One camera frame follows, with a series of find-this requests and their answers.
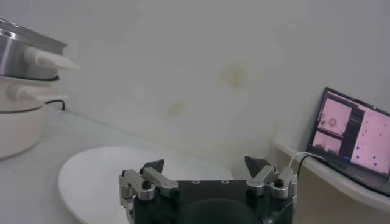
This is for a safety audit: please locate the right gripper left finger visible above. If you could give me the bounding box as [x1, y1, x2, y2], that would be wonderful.
[119, 158, 179, 214]

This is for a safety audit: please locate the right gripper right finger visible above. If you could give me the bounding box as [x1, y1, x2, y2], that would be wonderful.
[244, 156, 298, 200]

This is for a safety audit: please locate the round white plate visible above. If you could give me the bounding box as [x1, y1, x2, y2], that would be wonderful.
[57, 145, 235, 224]

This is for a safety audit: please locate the white side table with strip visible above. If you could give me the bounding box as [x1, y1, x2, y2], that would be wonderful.
[275, 142, 390, 224]

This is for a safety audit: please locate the grey laptop with pale screen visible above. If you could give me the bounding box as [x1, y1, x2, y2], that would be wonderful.
[306, 86, 390, 197]

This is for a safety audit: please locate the cream electric cooker pot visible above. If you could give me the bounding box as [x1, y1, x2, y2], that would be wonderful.
[0, 75, 69, 159]

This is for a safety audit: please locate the black cable with adapter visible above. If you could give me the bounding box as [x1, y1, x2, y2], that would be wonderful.
[297, 154, 317, 177]

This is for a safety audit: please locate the white laptop cable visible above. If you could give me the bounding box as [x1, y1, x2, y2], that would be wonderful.
[288, 151, 324, 170]

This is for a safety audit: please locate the black cooker power cable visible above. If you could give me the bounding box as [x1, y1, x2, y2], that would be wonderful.
[44, 99, 66, 111]

